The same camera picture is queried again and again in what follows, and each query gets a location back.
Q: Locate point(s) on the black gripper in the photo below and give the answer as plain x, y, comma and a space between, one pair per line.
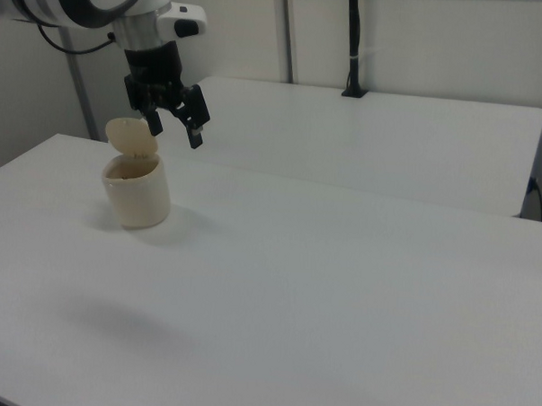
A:
153, 72

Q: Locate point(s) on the beige trash bin with lid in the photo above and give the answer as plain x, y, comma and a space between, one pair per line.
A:
138, 193

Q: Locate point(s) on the white side table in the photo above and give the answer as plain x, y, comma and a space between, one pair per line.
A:
345, 143

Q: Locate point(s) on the black pole with clamp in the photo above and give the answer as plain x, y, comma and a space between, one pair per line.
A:
355, 36

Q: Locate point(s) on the grey metal wall post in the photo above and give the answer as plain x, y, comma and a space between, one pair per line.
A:
289, 33
84, 100

